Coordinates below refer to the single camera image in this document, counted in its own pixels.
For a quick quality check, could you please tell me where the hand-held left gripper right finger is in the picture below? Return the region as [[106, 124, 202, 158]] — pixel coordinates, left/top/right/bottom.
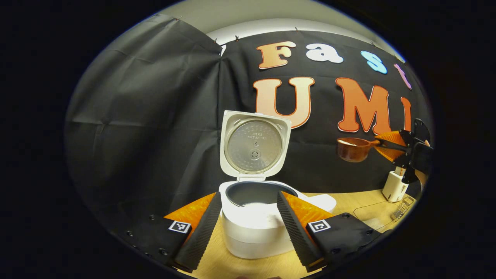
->
[[276, 190, 384, 273]]

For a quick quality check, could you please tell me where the metal wire chopstick holder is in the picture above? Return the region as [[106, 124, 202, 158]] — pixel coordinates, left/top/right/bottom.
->
[[391, 196, 415, 222]]

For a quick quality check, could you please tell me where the white rice cooker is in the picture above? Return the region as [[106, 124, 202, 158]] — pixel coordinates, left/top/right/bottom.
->
[[218, 110, 337, 259]]

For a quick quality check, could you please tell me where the clear plastic tray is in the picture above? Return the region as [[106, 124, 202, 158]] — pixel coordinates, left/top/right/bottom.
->
[[353, 200, 415, 233]]

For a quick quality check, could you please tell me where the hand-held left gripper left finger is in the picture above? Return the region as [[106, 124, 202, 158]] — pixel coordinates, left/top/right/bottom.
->
[[112, 192, 223, 273]]

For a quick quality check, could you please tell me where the white toaster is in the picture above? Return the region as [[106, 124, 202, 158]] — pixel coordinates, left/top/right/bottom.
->
[[382, 170, 409, 203]]

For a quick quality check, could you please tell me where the brown wooden spoon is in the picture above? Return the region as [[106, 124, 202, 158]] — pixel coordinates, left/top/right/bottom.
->
[[336, 137, 382, 162]]

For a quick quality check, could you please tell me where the black backdrop cloth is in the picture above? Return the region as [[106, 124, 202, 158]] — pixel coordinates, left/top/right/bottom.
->
[[64, 14, 434, 233]]

